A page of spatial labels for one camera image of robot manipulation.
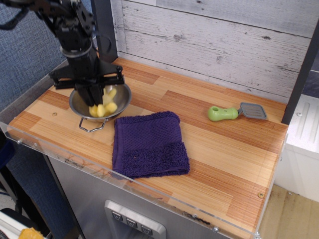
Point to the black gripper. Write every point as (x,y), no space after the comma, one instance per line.
(87,74)

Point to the yellow plush duck toy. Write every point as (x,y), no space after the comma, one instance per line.
(108,106)

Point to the stainless steel bowl with handles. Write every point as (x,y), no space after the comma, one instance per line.
(115,100)

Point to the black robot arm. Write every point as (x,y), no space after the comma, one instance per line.
(73,25)

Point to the purple terry cloth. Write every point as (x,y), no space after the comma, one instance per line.
(149,146)

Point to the stainless steel cabinet front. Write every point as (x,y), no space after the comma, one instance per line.
(87,192)

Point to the clear acrylic edge guard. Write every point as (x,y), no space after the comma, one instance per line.
(232,166)

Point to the silver dispenser button panel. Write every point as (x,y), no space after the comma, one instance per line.
(128,224)

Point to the left dark grey post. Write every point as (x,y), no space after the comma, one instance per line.
(106,40)

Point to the dark grey post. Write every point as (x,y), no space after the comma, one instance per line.
(106,40)
(302,76)

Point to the green handled grey toy spatula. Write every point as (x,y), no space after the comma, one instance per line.
(249,110)

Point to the right dark grey post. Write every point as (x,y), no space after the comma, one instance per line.
(302,76)

